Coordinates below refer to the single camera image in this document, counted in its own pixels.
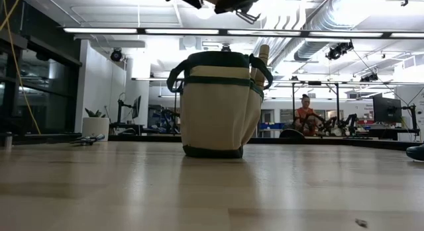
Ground steel trowel wooden handle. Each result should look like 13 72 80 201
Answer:
254 44 270 90

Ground beige green gardening tool bag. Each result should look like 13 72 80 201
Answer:
166 49 274 160

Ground green-handled pruning shears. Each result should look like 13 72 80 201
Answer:
69 134 106 147

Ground dark rounded object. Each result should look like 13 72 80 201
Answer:
405 144 424 162

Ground long LED light bar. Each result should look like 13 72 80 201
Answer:
62 26 424 39

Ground black metal table stand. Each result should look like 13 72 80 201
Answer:
291 81 341 134

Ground black stage light cluster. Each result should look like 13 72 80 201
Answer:
360 71 380 83
325 40 354 61

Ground black computer monitor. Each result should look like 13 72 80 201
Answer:
372 93 403 124
131 95 142 120

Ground blue storage bins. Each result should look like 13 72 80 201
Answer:
259 122 286 131

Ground person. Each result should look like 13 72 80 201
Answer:
293 93 319 136

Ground background office desk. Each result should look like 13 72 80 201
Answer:
109 122 145 136
356 123 421 142

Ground small white potted plant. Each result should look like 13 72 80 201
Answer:
81 107 111 142

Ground small grey cylinder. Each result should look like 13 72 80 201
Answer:
3 131 14 150

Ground silver spiral ventilation duct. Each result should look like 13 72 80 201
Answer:
293 0 368 62

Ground black aluminium table frame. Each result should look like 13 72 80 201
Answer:
0 133 424 152

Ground yellow hanging cable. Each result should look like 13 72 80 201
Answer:
0 0 42 135

